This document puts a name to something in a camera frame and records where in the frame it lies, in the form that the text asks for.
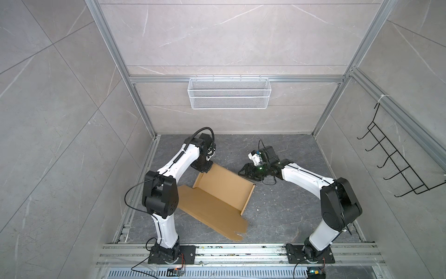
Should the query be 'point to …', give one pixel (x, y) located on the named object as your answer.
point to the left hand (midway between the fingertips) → (205, 167)
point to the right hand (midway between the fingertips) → (243, 174)
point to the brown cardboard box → (218, 200)
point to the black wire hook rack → (417, 185)
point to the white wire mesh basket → (229, 93)
